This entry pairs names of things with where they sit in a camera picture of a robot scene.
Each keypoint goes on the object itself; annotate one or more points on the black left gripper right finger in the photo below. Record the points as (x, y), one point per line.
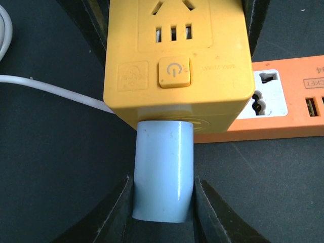
(215, 221)

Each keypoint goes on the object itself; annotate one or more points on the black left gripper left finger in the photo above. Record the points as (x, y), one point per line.
(109, 221)

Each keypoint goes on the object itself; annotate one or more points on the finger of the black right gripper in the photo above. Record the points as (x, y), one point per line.
(255, 12)
(91, 18)

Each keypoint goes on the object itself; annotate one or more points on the light blue plug adapter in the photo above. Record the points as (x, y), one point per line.
(164, 171)

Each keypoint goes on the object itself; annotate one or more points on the yellow cube socket adapter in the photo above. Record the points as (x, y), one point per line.
(178, 60)

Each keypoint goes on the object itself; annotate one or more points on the orange power strip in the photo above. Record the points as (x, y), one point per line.
(288, 103)

